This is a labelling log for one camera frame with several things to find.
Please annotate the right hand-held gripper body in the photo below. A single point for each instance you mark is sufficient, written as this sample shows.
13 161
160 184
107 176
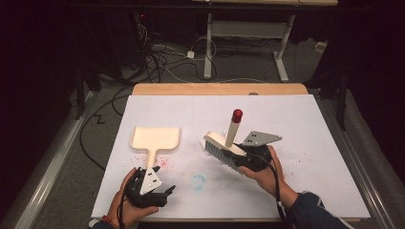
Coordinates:
259 138

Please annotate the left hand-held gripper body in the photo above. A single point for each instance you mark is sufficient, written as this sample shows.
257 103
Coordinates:
151 183

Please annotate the cream hand brush red tip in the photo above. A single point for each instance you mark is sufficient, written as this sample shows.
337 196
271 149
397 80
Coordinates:
232 130

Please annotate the cream plastic dustpan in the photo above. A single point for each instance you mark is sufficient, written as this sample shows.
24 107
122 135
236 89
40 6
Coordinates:
156 138

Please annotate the person's right hand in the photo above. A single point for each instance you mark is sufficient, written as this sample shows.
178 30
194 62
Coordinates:
267 181

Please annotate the person's left hand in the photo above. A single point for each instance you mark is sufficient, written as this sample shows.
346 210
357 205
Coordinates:
122 211

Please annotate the white board sheet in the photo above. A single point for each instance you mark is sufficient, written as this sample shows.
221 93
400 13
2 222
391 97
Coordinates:
223 105

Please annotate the wooden table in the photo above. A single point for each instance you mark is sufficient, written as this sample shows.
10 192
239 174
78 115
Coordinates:
207 89

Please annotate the black metal stand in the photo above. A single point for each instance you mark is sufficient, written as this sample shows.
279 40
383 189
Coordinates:
79 95
342 101

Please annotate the white power adapter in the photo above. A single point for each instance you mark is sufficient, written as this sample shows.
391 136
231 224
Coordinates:
190 54

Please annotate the small white box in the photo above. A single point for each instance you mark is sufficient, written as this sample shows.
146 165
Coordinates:
320 46

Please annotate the grey metal rail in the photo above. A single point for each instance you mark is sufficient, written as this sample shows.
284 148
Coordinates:
345 143
54 165

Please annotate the white metal frame desk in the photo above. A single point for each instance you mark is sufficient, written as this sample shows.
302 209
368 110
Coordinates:
208 47

